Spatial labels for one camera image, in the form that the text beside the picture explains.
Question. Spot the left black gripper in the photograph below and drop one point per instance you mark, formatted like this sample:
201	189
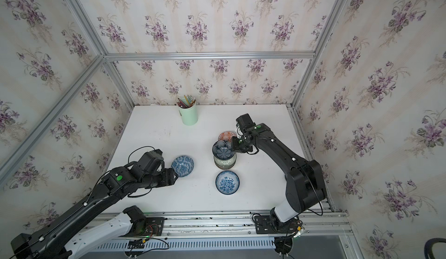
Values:
169	177

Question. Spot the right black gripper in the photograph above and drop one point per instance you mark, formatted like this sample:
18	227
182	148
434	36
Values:
235	148

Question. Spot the dark navy patterned bowl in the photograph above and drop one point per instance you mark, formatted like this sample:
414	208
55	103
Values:
223	150

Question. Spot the green triangle pattern bowl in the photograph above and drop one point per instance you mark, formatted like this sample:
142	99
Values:
225	162

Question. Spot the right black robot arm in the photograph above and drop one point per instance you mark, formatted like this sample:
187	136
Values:
305	184

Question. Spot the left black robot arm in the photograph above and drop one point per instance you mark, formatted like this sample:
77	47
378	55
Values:
65	237

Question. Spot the orange diamond pattern bowl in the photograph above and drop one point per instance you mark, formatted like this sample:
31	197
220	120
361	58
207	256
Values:
227	136

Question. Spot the blue damask bowl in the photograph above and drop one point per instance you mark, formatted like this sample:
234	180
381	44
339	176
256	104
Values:
183	166

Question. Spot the blue floral bowl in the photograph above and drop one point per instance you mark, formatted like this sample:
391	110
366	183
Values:
227	182

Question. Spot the mint green utensil cup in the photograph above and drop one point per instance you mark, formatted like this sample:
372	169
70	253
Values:
189	116

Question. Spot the colourful sticks in cup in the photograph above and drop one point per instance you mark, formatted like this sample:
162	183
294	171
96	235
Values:
186	101

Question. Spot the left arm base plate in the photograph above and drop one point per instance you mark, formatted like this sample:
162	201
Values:
152	226

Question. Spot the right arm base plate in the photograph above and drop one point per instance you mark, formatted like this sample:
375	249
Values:
265	225

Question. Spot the aluminium front rail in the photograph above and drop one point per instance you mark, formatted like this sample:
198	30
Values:
240	224

